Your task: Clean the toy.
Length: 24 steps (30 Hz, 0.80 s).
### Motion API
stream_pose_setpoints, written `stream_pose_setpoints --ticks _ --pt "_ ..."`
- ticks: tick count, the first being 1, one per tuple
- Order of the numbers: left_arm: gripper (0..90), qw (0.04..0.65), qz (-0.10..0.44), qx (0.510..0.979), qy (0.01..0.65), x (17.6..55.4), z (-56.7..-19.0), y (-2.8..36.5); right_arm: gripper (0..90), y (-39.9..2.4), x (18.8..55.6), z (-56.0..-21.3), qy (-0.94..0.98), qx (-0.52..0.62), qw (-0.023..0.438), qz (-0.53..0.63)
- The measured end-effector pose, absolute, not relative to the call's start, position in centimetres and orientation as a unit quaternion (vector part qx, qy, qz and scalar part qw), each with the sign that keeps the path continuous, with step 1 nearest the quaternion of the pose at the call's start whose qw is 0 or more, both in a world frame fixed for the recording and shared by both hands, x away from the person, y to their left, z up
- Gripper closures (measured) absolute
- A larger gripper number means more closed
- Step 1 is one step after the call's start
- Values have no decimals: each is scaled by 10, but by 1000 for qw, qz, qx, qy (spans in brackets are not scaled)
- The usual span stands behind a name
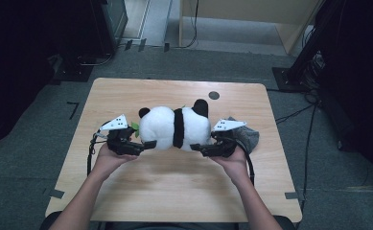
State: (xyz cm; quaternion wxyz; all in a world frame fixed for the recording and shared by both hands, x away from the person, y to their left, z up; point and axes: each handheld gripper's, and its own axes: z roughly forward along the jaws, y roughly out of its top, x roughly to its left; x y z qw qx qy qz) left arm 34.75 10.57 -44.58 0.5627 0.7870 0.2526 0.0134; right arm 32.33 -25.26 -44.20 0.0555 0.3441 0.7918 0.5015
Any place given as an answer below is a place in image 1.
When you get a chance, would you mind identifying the thin black hanging cable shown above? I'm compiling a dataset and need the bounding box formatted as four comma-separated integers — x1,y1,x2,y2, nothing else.
174,0,199,50

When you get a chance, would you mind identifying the person's dark clothing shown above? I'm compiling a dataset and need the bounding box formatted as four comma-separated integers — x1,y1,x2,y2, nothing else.
104,221,240,230

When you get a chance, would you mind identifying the dark cabinet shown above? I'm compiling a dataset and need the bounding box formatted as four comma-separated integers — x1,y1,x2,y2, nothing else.
89,0,129,57

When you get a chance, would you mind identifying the black metal stand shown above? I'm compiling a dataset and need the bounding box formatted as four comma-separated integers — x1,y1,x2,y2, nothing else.
271,0,348,94

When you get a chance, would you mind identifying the light wooden cabinet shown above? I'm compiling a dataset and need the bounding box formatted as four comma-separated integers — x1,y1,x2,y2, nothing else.
177,0,322,56

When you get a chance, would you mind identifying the panda plush toy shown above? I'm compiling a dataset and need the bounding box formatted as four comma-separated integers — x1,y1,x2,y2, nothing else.
130,99,213,152

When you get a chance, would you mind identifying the grey towel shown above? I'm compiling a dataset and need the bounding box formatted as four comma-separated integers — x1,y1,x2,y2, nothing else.
226,116,261,153

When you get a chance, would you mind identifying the hand-held gripper cable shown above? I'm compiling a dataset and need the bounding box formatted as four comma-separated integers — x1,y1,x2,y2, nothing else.
235,140,256,187
86,126,110,177

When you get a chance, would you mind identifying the left hand-held gripper cable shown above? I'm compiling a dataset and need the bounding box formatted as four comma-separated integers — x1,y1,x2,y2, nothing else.
86,126,110,177

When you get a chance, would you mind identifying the person's left hand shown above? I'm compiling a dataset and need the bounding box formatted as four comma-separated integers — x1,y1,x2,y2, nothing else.
96,144,138,175

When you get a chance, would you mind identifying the bundle of black cables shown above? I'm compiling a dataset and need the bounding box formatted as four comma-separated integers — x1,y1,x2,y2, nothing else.
302,51,326,94

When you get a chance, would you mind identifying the person's right hand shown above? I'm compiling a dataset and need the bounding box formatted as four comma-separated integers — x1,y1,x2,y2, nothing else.
211,148,249,183

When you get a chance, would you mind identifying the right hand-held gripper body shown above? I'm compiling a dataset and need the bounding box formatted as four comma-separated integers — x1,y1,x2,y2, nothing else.
204,119,247,158

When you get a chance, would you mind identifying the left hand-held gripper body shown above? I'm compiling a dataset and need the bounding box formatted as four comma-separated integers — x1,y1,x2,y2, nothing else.
100,114,144,157

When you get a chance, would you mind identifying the dark curtain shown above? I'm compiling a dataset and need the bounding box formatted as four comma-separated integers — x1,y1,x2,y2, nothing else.
315,0,373,188
0,0,94,151

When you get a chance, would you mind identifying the long black floor cable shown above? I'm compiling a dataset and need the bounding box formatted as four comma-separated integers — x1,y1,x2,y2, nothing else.
274,101,318,230

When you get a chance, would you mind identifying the black floor base plate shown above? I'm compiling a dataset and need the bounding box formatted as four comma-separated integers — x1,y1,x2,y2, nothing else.
51,53,95,84

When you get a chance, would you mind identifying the right hand-held gripper cable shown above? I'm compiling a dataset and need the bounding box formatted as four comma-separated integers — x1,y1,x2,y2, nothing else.
235,140,256,187

